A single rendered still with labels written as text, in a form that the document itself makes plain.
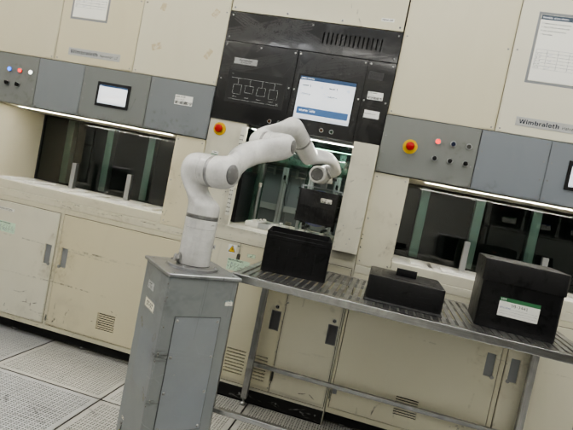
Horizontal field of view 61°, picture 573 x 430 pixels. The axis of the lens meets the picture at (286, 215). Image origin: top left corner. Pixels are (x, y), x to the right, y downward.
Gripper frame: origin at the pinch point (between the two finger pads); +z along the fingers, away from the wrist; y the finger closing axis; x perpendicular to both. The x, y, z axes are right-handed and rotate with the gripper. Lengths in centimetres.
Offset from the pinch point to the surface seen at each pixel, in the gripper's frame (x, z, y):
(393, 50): 65, -30, 24
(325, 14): 78, -30, -13
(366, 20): 77, -30, 8
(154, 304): -59, -111, -34
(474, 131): 33, -31, 68
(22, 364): -122, -61, -120
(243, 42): 59, -30, -52
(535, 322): -39, -80, 96
